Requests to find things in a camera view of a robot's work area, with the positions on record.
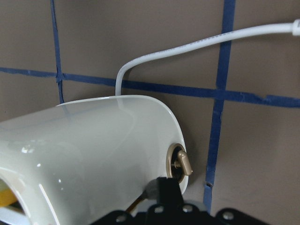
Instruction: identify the yellow toast slice in toaster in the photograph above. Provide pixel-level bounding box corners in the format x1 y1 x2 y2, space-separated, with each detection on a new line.
0 180 18 207

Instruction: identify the white two-slot toaster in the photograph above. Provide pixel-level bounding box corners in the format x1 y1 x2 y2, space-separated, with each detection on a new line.
0 95 186 225

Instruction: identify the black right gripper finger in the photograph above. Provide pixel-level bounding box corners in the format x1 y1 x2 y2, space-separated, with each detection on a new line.
156 177 184 206

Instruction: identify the white toaster power cord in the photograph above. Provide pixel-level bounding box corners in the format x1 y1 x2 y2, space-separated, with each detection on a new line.
115 19 300 96

